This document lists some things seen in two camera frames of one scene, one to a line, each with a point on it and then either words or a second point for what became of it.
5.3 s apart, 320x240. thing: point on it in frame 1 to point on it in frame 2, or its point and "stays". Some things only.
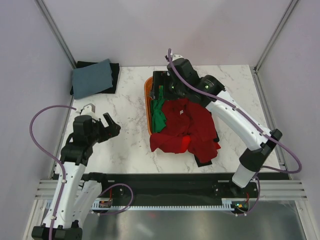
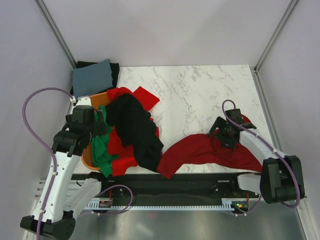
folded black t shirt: [115, 69] stays
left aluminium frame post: [56, 32] stays
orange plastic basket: [148, 89] to [97, 100]
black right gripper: [159, 79] to [221, 123]
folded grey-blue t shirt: [91, 78] stays
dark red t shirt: [183, 118] to [202, 148]
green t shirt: [158, 118] to [100, 157]
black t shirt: [201, 163] to [133, 127]
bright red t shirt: [185, 144] to [124, 152]
